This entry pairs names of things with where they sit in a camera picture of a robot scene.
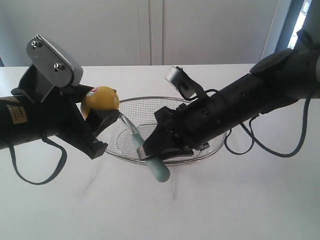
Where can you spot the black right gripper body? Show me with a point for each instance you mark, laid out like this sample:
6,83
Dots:
195,124

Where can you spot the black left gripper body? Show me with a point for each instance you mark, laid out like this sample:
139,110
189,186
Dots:
30,119

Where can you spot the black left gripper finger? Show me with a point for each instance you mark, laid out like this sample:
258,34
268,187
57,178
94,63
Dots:
75,93
99,120

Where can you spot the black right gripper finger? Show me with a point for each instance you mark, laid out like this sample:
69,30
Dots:
165,153
159,144

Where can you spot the teal handled peeler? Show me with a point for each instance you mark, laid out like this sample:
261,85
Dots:
158,169

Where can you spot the yellow lemon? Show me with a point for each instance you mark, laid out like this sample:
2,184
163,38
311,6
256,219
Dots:
100,98

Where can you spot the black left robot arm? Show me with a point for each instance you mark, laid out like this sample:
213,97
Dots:
37,109

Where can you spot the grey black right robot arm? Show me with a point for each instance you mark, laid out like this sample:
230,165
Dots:
279,80

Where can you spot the oval wire mesh basket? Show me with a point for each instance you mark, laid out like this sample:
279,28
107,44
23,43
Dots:
152,118

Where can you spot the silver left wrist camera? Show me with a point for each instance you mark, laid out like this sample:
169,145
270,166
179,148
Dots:
52,67

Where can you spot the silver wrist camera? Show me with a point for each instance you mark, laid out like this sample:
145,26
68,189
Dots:
52,67
187,87

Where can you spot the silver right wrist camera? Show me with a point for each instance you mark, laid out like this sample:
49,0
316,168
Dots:
187,87

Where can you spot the dark window frame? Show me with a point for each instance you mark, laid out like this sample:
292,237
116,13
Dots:
301,15

